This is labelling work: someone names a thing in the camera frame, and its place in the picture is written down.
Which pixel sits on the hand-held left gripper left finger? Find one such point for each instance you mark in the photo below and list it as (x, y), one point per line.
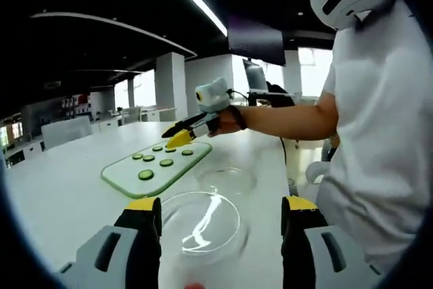
(98, 262)

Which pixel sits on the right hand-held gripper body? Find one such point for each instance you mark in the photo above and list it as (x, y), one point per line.
(216, 96)

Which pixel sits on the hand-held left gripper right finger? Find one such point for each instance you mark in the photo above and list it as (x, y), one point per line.
(314, 262)

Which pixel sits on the group of cucumber slices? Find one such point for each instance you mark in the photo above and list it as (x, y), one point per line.
(145, 174)

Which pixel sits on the clear glass petri dish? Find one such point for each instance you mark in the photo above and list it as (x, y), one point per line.
(226, 180)

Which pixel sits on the clear glass bowl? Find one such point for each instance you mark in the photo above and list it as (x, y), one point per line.
(189, 214)

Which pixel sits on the open laptop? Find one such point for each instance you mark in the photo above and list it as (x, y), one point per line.
(257, 77)

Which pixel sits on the person's right hand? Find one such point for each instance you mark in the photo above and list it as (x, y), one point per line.
(228, 122)

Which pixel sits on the person's left hand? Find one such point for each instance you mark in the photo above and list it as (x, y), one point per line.
(195, 285)

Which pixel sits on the white office desk row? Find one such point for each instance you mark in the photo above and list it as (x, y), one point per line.
(152, 113)

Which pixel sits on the dark hanging screen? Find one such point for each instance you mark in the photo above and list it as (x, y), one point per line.
(257, 45)

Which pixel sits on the white green-edged cutting board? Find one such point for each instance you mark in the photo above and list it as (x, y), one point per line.
(121, 175)

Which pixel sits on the white rounded chair part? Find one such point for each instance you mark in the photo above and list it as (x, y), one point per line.
(316, 169)

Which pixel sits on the curved ceiling light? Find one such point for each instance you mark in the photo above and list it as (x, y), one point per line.
(111, 24)

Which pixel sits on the person in white shirt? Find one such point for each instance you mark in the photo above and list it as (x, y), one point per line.
(379, 133)

